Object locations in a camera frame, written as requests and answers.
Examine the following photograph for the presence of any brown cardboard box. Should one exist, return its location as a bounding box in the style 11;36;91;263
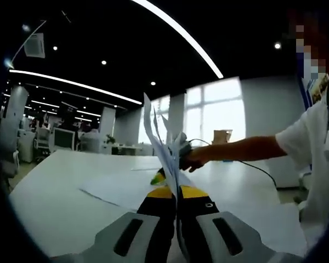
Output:
213;129;234;145

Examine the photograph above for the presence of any smaller bright window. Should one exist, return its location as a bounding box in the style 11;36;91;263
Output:
138;95;171;145

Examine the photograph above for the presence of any white mesh office chair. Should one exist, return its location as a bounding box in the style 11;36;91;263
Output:
53;128;77;151

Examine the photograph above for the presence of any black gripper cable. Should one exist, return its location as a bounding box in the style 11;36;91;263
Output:
188;138;278;188

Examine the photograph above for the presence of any grey high-back office chair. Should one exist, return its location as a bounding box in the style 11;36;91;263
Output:
0;85;29;179

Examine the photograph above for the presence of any ceiling air conditioner vent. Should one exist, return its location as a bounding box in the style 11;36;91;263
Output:
24;32;47;59

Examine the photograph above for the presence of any white cloth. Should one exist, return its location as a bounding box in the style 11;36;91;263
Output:
78;166;169;209

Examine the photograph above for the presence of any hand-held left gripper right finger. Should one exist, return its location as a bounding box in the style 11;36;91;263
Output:
178;185;264;263

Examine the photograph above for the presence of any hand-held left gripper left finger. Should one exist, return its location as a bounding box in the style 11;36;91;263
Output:
94;188;178;263

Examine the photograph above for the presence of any long ceiling light strip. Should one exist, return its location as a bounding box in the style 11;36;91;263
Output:
9;68;143;105
131;0;225;79

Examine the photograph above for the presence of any large bright window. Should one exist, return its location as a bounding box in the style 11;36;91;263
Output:
184;78;247;145

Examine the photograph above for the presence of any white table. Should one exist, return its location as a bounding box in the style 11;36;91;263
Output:
9;148;308;259

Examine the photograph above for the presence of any person's right hand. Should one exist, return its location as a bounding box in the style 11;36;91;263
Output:
180;146;209;173

